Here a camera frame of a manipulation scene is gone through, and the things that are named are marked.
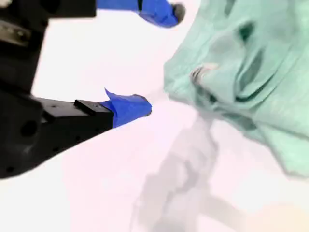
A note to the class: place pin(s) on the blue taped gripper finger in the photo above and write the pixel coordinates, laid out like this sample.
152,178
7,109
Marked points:
157,12
128,108

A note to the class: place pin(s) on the pale green T-shirt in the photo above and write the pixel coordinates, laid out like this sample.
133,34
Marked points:
277,96

